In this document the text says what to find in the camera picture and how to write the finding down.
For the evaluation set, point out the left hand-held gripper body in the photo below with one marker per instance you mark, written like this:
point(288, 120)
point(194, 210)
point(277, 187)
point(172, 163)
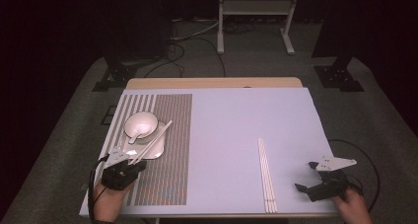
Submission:
point(118, 176)

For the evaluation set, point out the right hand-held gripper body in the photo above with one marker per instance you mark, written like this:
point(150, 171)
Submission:
point(332, 186)

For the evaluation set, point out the white square plate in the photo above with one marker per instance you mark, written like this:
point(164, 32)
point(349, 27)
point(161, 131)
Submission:
point(154, 151)

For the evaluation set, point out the row of white chopsticks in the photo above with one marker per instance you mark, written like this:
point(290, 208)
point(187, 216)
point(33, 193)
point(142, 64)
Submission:
point(268, 184)

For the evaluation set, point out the person's right hand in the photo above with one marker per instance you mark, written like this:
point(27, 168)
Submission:
point(355, 207)

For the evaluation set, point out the white ceramic spoon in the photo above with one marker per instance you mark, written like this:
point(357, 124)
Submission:
point(139, 133)

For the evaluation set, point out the striped placemat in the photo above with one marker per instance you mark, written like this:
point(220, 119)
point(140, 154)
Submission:
point(174, 158)

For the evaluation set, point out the floor socket box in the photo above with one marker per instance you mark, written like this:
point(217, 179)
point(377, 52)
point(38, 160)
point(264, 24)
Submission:
point(108, 115)

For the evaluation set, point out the light purple table mat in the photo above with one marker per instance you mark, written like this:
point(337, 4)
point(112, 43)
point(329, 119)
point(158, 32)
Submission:
point(230, 128)

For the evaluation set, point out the black stand base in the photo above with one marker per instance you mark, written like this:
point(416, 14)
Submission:
point(115, 76)
point(338, 77)

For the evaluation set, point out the white metal stand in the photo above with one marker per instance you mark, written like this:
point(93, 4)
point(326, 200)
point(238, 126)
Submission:
point(256, 7)

